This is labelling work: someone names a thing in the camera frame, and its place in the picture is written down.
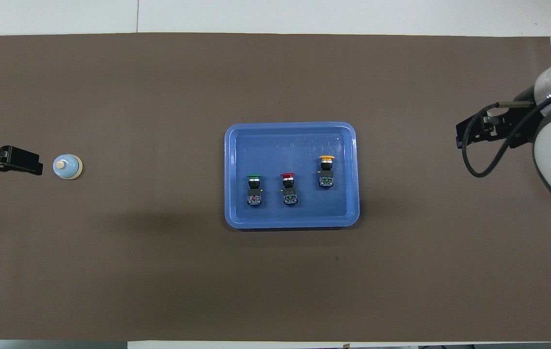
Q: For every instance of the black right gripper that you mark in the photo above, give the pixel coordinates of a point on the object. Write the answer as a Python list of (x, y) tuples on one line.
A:
[(518, 123)]

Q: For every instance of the brown table mat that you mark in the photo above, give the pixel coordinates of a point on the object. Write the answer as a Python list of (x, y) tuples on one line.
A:
[(159, 271)]

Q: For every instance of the blue plastic tray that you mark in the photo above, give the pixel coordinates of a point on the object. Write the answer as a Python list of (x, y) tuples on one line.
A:
[(275, 145)]

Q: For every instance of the yellow push button switch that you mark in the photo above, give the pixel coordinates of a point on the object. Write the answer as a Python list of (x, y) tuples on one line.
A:
[(326, 172)]

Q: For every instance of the red push button switch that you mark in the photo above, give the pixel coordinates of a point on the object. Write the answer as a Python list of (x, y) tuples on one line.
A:
[(289, 189)]

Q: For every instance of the green push button switch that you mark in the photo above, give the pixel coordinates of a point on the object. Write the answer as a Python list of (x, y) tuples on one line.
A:
[(254, 190)]

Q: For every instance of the blue service bell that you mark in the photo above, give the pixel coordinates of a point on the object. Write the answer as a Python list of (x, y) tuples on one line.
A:
[(67, 166)]

